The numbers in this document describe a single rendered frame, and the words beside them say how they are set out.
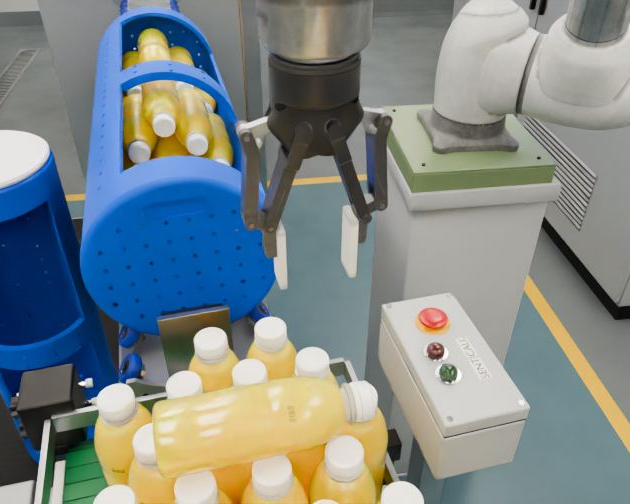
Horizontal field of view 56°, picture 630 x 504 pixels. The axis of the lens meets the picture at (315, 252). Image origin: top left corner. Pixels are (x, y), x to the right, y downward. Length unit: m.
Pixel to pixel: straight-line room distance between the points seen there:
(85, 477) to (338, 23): 0.68
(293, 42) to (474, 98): 0.82
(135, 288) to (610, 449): 1.67
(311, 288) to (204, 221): 1.71
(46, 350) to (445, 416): 1.08
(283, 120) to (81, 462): 0.59
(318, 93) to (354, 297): 2.03
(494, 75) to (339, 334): 1.35
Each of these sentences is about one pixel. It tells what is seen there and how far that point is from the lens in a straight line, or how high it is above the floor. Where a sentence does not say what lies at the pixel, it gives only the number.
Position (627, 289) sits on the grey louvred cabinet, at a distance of 2.54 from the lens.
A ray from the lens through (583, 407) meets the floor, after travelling 2.27.
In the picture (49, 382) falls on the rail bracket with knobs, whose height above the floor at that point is 1.00.
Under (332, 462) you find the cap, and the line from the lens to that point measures 0.62.
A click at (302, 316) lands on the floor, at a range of 2.39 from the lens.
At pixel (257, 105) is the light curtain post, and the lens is 2.32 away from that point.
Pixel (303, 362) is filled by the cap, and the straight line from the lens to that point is 0.70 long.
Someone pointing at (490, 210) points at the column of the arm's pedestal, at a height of 0.94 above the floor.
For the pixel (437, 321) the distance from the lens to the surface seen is 0.76.
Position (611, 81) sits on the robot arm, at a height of 1.24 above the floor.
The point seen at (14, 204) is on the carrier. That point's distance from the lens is 1.33.
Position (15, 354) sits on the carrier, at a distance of 1.56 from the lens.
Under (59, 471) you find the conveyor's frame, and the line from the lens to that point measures 0.93.
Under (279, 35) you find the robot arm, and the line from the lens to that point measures 0.46.
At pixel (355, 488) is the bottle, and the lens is 0.64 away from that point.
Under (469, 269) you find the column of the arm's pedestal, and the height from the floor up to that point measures 0.79.
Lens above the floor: 1.62
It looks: 37 degrees down
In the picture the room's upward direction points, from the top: straight up
